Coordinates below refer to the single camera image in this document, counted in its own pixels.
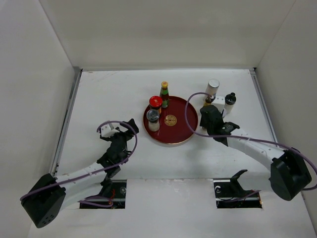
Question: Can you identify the gold-cap yellow-label bottle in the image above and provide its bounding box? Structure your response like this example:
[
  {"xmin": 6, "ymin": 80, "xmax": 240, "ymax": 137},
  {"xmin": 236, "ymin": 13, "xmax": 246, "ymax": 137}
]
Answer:
[{"xmin": 204, "ymin": 95, "xmax": 214, "ymax": 107}]

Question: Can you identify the clear grinder with black cap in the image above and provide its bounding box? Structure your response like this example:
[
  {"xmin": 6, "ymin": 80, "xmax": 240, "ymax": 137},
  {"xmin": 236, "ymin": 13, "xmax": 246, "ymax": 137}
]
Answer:
[{"xmin": 146, "ymin": 109, "xmax": 160, "ymax": 132}]

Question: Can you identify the black-top white bottle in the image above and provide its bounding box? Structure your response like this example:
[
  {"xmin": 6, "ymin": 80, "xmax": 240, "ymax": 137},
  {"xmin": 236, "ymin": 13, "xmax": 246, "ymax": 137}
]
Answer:
[{"xmin": 224, "ymin": 92, "xmax": 237, "ymax": 115}]

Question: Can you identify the tall silver-lid spice jar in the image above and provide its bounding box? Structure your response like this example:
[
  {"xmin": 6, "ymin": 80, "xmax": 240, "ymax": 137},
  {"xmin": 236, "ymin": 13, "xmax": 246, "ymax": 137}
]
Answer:
[{"xmin": 206, "ymin": 79, "xmax": 220, "ymax": 99}]

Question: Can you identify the red-lid chili sauce jar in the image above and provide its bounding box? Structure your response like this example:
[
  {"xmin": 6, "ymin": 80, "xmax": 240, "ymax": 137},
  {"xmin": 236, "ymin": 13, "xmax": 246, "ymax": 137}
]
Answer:
[{"xmin": 149, "ymin": 96, "xmax": 162, "ymax": 114}]

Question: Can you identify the yellow-cap green sauce bottle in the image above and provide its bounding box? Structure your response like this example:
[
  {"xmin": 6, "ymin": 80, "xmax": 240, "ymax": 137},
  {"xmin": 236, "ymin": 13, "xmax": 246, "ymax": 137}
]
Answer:
[{"xmin": 159, "ymin": 81, "xmax": 169, "ymax": 108}]

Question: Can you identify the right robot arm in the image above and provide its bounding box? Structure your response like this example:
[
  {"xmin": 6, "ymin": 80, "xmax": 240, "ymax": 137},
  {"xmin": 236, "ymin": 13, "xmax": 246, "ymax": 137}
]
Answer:
[{"xmin": 200, "ymin": 105, "xmax": 312, "ymax": 201}]

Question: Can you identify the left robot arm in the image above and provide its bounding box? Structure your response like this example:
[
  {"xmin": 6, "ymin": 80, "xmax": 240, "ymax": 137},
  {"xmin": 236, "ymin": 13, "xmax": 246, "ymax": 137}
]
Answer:
[{"xmin": 20, "ymin": 119, "xmax": 139, "ymax": 229}]

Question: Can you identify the red round tray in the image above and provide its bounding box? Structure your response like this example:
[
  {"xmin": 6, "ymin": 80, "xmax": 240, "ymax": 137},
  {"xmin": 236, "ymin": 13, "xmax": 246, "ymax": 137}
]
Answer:
[{"xmin": 143, "ymin": 96, "xmax": 199, "ymax": 145}]

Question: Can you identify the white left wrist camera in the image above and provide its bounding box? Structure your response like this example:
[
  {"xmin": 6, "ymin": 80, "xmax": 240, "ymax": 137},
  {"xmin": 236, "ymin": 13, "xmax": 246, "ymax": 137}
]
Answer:
[{"xmin": 100, "ymin": 123, "xmax": 118, "ymax": 138}]

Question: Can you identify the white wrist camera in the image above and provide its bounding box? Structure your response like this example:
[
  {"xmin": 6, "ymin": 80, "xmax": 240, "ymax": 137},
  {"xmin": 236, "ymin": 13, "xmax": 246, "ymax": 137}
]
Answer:
[
  {"xmin": 211, "ymin": 96, "xmax": 225, "ymax": 112},
  {"xmin": 100, "ymin": 123, "xmax": 118, "ymax": 138}
]

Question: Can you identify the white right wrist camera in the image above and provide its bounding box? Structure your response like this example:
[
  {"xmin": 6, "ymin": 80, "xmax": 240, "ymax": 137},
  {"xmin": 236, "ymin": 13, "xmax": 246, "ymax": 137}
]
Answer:
[{"xmin": 211, "ymin": 96, "xmax": 225, "ymax": 112}]

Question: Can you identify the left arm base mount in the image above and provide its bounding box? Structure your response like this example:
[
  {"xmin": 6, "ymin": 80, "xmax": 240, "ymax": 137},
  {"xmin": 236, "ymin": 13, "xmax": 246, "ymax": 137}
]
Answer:
[{"xmin": 79, "ymin": 180, "xmax": 127, "ymax": 209}]

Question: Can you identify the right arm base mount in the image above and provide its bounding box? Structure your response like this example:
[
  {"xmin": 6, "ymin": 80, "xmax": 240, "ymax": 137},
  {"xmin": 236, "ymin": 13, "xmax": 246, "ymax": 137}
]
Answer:
[{"xmin": 213, "ymin": 170, "xmax": 262, "ymax": 209}]

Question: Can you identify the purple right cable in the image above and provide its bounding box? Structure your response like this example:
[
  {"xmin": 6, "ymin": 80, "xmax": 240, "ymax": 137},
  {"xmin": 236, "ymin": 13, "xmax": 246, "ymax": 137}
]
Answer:
[{"xmin": 185, "ymin": 92, "xmax": 317, "ymax": 191}]

